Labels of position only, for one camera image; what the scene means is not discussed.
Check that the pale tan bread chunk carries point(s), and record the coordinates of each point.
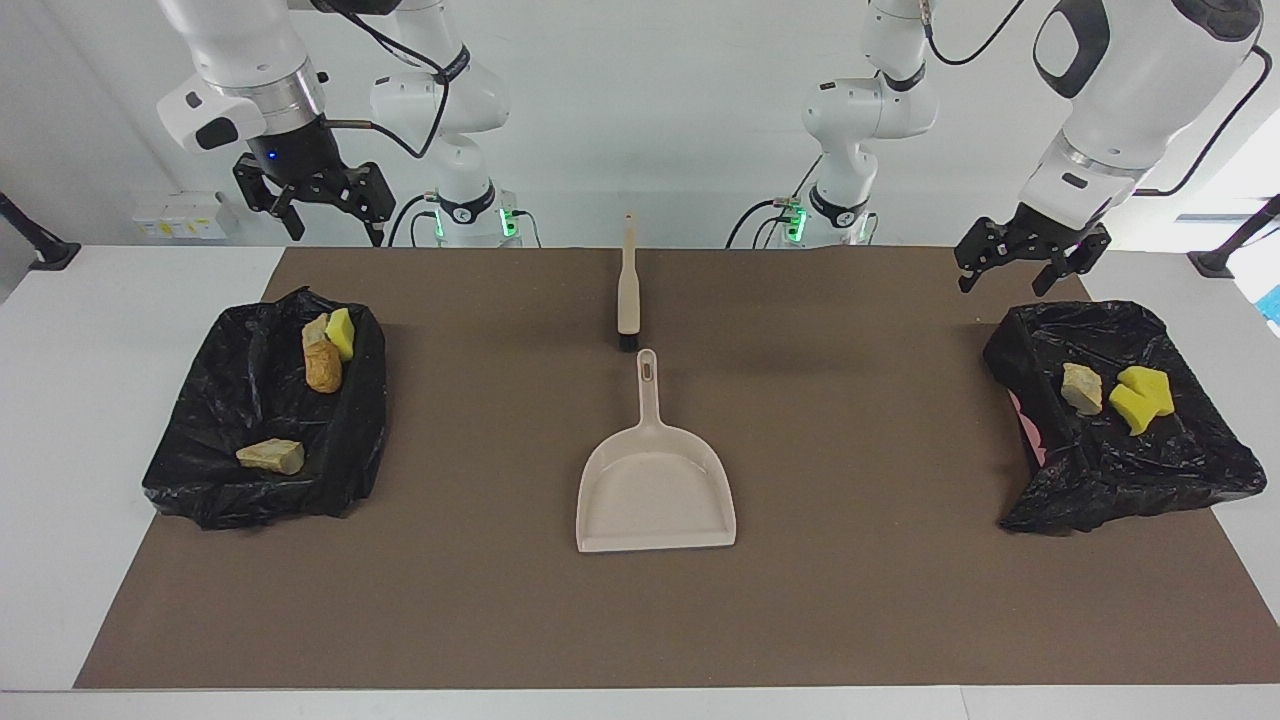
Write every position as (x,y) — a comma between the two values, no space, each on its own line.
(272,457)

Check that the yellow sponge piece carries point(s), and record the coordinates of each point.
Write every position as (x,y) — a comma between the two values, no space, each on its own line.
(341,333)
(1150,385)
(1130,410)

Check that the beige plastic dustpan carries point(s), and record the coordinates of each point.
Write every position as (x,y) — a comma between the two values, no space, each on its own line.
(655,500)

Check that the brown table mat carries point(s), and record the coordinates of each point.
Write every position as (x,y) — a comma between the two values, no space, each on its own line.
(800,620)

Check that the beige hand brush black bristles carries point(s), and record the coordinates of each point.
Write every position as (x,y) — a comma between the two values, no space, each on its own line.
(628,300)

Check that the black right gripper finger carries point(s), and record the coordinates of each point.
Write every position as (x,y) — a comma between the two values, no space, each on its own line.
(375,230)
(294,222)

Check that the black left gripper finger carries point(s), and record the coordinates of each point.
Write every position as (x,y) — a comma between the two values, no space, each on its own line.
(968,276)
(1052,276)

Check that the brown round bun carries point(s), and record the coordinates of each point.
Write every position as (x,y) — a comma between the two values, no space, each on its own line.
(323,368)

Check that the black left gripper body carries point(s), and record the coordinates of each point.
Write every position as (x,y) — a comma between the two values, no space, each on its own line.
(1035,235)

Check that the white wall socket box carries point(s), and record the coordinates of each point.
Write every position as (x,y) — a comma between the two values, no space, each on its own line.
(180,215)

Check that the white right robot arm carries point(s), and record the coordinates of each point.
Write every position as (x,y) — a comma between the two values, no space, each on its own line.
(250,50)

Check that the pale bread piece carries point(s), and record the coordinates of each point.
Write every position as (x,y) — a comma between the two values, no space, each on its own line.
(314,332)

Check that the sliced orange bread toy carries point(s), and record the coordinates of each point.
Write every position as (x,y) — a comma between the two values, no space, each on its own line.
(1082,388)

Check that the blue object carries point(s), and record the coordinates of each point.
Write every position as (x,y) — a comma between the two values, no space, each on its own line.
(1272,305)

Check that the black bag lined pink bin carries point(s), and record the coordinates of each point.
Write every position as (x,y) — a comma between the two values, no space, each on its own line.
(1150,470)

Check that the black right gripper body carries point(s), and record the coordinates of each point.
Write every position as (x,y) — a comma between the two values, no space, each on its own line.
(295,165)

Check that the black clamp stand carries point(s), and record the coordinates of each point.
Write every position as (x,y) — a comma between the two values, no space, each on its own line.
(1235,240)
(40,245)

